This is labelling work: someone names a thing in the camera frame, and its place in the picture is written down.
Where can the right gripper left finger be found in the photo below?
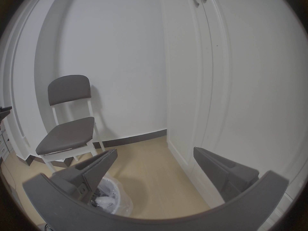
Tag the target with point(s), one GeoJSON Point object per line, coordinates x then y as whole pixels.
{"type": "Point", "coordinates": [96, 169]}

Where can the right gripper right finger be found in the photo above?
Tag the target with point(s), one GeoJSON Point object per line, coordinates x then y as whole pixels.
{"type": "Point", "coordinates": [216, 172]}

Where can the clear plastic bag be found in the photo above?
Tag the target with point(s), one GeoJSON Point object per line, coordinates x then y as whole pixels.
{"type": "Point", "coordinates": [127, 204]}

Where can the white trash bin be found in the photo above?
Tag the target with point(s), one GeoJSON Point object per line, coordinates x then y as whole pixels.
{"type": "Point", "coordinates": [117, 198]}

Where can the crumpled white paper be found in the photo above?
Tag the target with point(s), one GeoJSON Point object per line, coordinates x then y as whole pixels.
{"type": "Point", "coordinates": [104, 200]}

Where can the grey padded white chair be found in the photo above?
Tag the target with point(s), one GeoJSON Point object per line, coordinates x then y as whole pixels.
{"type": "Point", "coordinates": [67, 133]}

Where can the white wardrobe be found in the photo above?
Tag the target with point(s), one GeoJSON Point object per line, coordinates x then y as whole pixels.
{"type": "Point", "coordinates": [192, 80]}

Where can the white chest of drawers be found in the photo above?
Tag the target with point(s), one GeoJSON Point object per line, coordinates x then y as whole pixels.
{"type": "Point", "coordinates": [4, 145]}

